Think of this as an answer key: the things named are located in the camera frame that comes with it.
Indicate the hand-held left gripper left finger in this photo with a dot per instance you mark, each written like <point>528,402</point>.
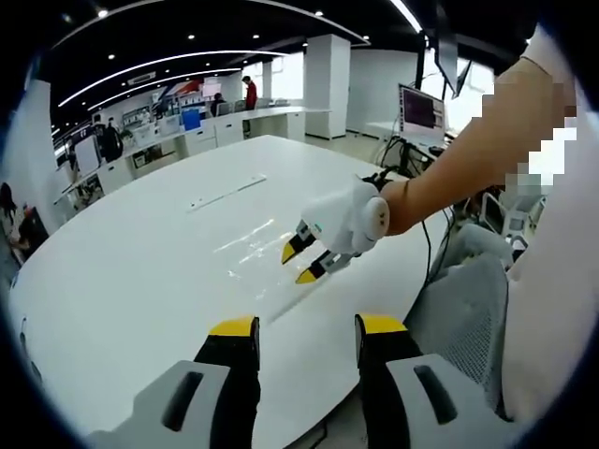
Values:
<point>224,374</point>

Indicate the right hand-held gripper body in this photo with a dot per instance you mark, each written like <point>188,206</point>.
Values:
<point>346,220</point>

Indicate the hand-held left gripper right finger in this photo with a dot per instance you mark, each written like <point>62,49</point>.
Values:
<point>393,374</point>

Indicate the clear food packaging bag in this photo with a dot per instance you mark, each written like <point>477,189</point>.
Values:
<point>271,290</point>
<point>252,243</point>

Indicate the grey mesh office chair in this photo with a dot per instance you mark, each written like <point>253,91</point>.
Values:
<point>463,327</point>

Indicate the computer monitor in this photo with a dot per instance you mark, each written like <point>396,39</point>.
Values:
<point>421,112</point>

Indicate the long white workbench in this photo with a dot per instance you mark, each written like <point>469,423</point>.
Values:
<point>224,128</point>

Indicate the white square pillar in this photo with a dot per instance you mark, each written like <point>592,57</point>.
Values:
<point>327,84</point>

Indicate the blue box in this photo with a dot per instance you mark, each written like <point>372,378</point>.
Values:
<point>191,120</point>

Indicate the white grey machine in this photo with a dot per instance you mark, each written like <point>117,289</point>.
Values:
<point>515,217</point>

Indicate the person's white shirt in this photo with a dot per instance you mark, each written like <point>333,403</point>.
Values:
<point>552,304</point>

